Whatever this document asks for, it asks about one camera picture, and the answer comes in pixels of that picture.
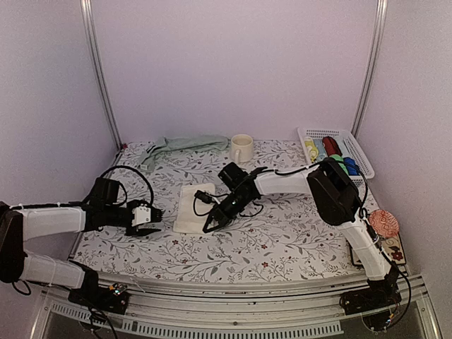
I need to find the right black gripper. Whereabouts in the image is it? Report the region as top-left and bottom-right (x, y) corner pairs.
(205, 190), (254, 232)

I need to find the cream white towel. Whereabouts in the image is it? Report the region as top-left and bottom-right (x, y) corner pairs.
(173, 183), (215, 234)

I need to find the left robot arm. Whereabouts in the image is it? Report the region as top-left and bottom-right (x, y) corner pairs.
(1, 174), (163, 307)

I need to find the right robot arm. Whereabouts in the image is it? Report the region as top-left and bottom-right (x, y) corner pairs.
(203, 157), (403, 308)

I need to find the cream ceramic mug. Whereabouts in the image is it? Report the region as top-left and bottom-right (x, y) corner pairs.
(230, 134), (254, 164)

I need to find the mint green towel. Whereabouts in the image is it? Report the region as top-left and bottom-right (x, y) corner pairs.
(138, 135), (229, 173)

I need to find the floral table mat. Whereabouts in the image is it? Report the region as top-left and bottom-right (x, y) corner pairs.
(74, 143), (360, 283)

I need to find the yellow rolled towel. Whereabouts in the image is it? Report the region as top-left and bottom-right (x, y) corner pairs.
(304, 137), (319, 163)

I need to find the light blue rolled towel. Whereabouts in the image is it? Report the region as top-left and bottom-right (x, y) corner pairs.
(313, 139), (328, 162)

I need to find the red rolled towel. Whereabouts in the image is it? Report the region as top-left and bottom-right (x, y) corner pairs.
(322, 136), (343, 156)

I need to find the green rolled towel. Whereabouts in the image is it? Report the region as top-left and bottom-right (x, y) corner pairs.
(326, 154), (345, 165)

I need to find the white plastic basket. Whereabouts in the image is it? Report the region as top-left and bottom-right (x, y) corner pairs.
(297, 127), (375, 179)

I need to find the red patterned bowl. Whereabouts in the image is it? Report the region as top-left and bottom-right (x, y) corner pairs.
(368, 209), (400, 239)

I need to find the floral square plate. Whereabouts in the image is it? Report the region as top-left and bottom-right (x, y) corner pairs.
(348, 234), (407, 268)

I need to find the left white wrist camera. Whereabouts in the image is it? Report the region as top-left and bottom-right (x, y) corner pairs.
(131, 206), (163, 227)

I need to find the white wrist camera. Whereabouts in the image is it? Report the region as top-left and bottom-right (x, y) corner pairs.
(194, 190), (215, 204)
(131, 206), (163, 227)

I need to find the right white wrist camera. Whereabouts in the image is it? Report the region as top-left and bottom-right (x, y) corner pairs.
(194, 190), (215, 204)

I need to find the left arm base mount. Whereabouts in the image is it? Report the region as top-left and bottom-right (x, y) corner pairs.
(68, 283), (131, 315)

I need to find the aluminium front rail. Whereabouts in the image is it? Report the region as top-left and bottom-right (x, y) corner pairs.
(30, 274), (445, 338)

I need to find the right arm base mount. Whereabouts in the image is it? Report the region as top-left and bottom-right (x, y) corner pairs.
(339, 281), (402, 315)

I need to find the left aluminium frame post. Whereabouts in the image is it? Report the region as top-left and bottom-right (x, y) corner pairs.
(80, 0), (123, 150)

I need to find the aluminium frame post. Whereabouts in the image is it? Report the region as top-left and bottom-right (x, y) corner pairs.
(351, 0), (388, 138)
(80, 0), (123, 150)

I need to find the right aluminium frame post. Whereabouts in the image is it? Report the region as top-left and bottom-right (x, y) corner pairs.
(351, 0), (388, 138)

